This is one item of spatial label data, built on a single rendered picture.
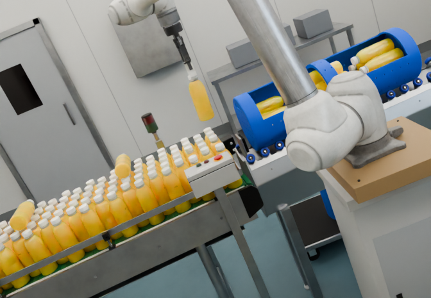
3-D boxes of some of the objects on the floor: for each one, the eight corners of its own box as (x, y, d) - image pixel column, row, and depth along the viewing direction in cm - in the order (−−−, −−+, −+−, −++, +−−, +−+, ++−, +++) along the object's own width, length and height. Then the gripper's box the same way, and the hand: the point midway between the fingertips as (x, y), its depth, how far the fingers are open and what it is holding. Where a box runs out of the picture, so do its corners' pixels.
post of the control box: (295, 355, 198) (221, 184, 167) (288, 359, 198) (213, 188, 167) (292, 349, 202) (219, 181, 171) (285, 353, 202) (211, 184, 171)
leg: (315, 287, 234) (281, 197, 214) (306, 291, 233) (271, 201, 214) (311, 281, 239) (278, 192, 220) (303, 285, 239) (268, 197, 219)
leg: (326, 302, 221) (291, 207, 201) (317, 307, 220) (281, 213, 201) (322, 295, 226) (287, 203, 207) (313, 300, 226) (276, 207, 206)
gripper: (182, 21, 161) (204, 75, 170) (177, 20, 177) (197, 70, 185) (165, 28, 161) (188, 82, 169) (161, 27, 176) (183, 77, 185)
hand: (190, 69), depth 176 cm, fingers closed on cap, 4 cm apart
